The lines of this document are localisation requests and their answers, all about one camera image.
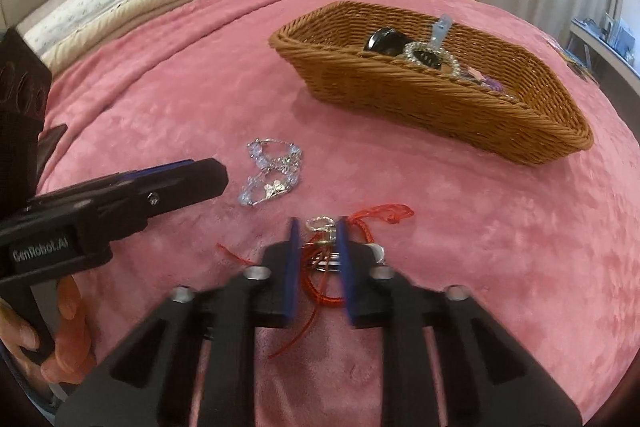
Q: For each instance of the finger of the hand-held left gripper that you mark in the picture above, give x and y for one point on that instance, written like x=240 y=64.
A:
x=195 y=187
x=150 y=168

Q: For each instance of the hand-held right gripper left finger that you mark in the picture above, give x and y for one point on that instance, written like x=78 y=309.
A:
x=292 y=267

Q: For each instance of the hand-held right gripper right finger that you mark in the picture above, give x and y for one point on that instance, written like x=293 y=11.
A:
x=344 y=272

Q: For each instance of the brown wicker basket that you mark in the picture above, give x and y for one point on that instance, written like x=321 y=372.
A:
x=425 y=107

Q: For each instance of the light blue hair claw clip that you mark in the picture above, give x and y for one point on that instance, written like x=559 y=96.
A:
x=441 y=31

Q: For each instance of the person's left hand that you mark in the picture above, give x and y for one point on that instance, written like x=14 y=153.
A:
x=74 y=332

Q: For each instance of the beige quilt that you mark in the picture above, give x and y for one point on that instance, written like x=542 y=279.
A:
x=165 y=4

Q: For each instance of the small colourful bits on bed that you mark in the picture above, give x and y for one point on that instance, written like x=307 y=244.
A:
x=575 y=59

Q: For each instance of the white desk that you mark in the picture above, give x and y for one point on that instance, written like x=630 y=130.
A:
x=615 y=59

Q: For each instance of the books and frames on desk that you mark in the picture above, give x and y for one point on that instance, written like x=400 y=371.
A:
x=617 y=32

